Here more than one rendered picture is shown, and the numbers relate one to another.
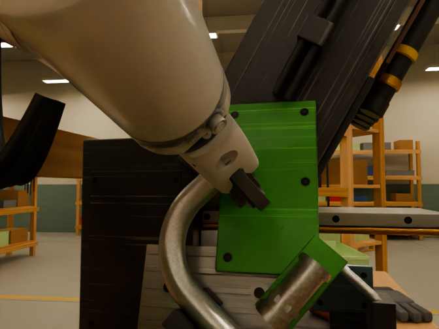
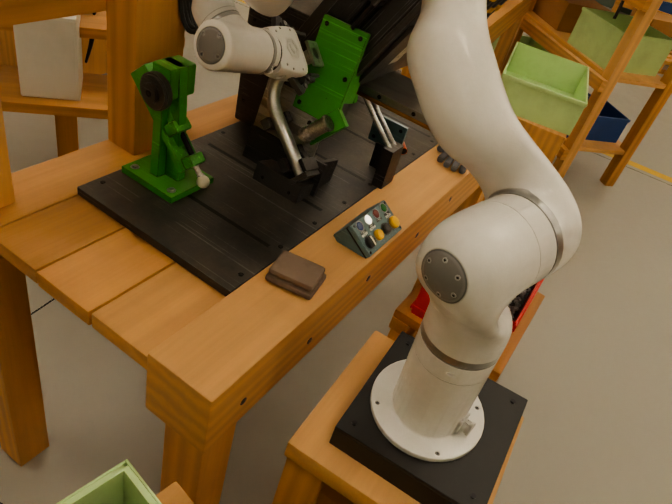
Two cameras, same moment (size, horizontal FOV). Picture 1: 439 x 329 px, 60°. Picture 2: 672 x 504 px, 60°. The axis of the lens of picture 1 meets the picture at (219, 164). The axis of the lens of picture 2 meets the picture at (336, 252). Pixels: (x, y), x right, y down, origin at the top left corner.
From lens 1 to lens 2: 0.97 m
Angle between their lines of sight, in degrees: 43
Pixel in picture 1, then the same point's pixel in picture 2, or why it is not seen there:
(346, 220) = (384, 100)
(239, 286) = (303, 116)
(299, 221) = (334, 98)
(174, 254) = (273, 92)
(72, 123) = not seen: outside the picture
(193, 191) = not seen: hidden behind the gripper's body
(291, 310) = (309, 136)
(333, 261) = (339, 123)
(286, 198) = (333, 84)
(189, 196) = not seen: hidden behind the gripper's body
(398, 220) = (408, 111)
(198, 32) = (252, 60)
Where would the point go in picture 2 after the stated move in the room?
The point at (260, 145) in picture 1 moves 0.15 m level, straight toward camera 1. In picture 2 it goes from (332, 49) to (298, 66)
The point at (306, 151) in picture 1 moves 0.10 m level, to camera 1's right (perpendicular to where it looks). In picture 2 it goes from (351, 63) to (395, 79)
